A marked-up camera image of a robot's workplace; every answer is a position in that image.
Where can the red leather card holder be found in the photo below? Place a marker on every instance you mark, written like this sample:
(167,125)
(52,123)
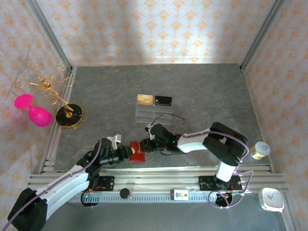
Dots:
(136,155)

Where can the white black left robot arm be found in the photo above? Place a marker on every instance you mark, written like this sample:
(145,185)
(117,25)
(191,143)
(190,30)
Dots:
(62,190)

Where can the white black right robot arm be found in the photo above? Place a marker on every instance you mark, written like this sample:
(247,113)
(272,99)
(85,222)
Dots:
(192,143)

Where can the clear acrylic tiered card stand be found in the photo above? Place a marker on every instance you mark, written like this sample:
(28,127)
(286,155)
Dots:
(154,115)

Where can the black card with copper lines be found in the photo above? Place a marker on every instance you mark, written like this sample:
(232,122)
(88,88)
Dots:
(163,101)

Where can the gold plastic card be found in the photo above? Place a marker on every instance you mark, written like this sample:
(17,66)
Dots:
(145,99)

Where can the black round knob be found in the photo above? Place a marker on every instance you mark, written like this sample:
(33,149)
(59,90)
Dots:
(125,193)

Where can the white number label tag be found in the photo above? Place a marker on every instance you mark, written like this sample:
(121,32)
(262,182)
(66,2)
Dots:
(179,195)

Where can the yellow can with white lid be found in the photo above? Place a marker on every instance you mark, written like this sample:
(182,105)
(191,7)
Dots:
(261,149)

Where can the white square alarm clock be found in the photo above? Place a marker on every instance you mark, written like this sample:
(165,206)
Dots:
(271,199)

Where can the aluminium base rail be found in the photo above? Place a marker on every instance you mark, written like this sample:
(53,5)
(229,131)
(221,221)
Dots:
(156,178)

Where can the aluminium side rail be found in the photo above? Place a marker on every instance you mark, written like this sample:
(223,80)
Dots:
(57,134)

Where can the aluminium frame post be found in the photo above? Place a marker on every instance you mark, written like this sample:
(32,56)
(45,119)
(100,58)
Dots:
(49,36)
(262,36)

